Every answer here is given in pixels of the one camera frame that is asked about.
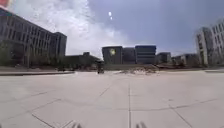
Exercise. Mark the low planting strip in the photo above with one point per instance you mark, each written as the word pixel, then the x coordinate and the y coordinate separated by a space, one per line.
pixel 140 70

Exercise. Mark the pale paved plaza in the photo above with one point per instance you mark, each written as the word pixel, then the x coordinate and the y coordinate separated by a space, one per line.
pixel 113 96

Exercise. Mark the low dark building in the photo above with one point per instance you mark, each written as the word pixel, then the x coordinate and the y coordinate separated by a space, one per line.
pixel 80 60

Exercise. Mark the dark building of three blocks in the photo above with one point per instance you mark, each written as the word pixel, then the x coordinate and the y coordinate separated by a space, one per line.
pixel 145 55

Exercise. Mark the small dark building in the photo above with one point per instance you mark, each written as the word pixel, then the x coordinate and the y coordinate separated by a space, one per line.
pixel 164 57

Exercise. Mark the low wide building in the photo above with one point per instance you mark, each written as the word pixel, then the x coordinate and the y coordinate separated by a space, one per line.
pixel 188 59

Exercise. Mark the raised stone ledge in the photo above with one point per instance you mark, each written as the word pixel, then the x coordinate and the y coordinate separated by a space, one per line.
pixel 30 72

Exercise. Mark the large dark building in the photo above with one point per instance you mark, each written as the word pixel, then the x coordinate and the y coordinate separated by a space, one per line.
pixel 23 36

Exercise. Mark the pale multi-storey building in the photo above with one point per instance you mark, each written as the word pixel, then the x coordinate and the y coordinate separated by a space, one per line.
pixel 208 45

